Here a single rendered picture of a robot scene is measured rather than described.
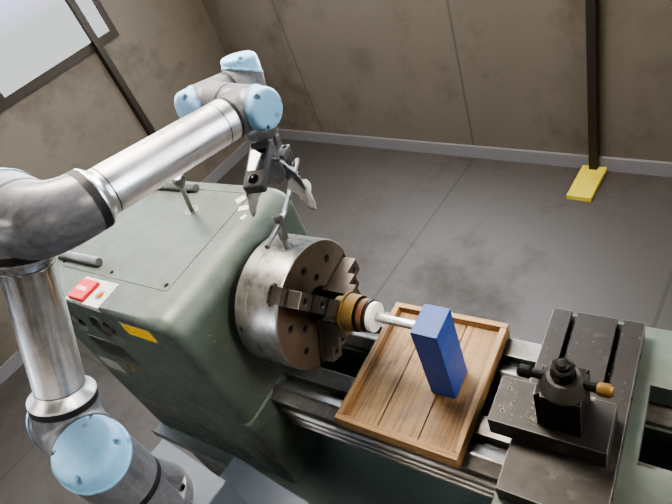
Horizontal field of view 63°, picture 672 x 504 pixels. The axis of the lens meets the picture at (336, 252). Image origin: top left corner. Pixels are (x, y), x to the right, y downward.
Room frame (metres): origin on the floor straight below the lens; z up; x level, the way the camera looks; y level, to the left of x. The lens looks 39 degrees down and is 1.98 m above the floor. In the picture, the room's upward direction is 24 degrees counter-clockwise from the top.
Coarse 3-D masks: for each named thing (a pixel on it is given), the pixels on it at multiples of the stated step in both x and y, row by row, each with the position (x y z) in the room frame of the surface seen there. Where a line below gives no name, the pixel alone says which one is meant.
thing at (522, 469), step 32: (576, 320) 0.69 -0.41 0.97; (608, 320) 0.65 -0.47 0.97; (544, 352) 0.65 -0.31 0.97; (576, 352) 0.62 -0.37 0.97; (608, 352) 0.59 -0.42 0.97; (640, 352) 0.56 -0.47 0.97; (512, 448) 0.49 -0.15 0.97; (512, 480) 0.43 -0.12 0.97; (544, 480) 0.41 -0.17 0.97; (576, 480) 0.39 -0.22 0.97; (608, 480) 0.37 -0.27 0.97
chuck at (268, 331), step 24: (288, 240) 1.02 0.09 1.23; (312, 240) 1.00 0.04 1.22; (264, 264) 0.96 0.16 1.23; (288, 264) 0.93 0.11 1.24; (312, 264) 0.96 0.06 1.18; (336, 264) 1.01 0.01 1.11; (264, 288) 0.91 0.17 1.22; (288, 288) 0.90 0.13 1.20; (312, 288) 0.94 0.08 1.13; (264, 312) 0.88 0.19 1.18; (288, 312) 0.87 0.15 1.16; (312, 312) 0.97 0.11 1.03; (264, 336) 0.86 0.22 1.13; (288, 336) 0.85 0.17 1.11; (312, 336) 0.89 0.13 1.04; (288, 360) 0.83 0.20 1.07; (312, 360) 0.87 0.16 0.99
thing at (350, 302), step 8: (344, 296) 0.88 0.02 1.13; (352, 296) 0.88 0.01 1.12; (360, 296) 0.87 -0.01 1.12; (344, 304) 0.86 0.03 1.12; (352, 304) 0.85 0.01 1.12; (360, 304) 0.84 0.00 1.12; (368, 304) 0.84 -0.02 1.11; (344, 312) 0.85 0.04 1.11; (352, 312) 0.84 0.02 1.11; (360, 312) 0.83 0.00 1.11; (336, 320) 0.87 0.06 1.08; (344, 320) 0.84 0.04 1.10; (352, 320) 0.83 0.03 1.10; (360, 320) 0.82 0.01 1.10; (344, 328) 0.84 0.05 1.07; (352, 328) 0.83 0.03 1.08; (360, 328) 0.81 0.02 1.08
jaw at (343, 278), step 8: (344, 256) 1.04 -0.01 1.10; (344, 264) 1.00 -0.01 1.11; (352, 264) 0.99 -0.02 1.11; (336, 272) 0.99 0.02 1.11; (344, 272) 0.98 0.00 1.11; (352, 272) 0.98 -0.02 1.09; (328, 280) 0.98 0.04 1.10; (336, 280) 0.96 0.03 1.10; (344, 280) 0.95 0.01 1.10; (352, 280) 0.95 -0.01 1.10; (320, 288) 0.97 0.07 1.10; (328, 288) 0.95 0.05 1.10; (336, 288) 0.94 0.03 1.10; (344, 288) 0.93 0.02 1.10; (352, 288) 0.92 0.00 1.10; (328, 296) 0.95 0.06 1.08; (336, 296) 0.94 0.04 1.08
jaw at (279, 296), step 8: (272, 288) 0.90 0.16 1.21; (280, 288) 0.89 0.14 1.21; (272, 296) 0.89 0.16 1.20; (280, 296) 0.88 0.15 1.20; (288, 296) 0.88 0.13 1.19; (296, 296) 0.87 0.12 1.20; (304, 296) 0.87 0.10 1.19; (312, 296) 0.88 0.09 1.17; (320, 296) 0.87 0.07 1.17; (272, 304) 0.88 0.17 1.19; (280, 304) 0.87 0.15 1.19; (288, 304) 0.87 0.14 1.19; (296, 304) 0.85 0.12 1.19; (304, 304) 0.86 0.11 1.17; (312, 304) 0.87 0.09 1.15; (320, 304) 0.86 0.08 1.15; (328, 304) 0.87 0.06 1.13; (336, 304) 0.86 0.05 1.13; (320, 312) 0.85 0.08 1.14; (328, 312) 0.86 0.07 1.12; (336, 312) 0.86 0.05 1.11
